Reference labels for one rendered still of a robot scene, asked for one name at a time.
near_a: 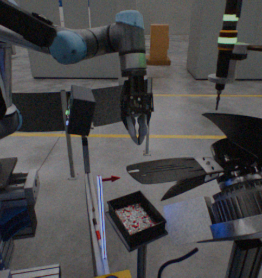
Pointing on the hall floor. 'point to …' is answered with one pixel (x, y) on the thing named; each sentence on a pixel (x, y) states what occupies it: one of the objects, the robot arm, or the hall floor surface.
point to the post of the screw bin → (141, 261)
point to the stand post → (244, 258)
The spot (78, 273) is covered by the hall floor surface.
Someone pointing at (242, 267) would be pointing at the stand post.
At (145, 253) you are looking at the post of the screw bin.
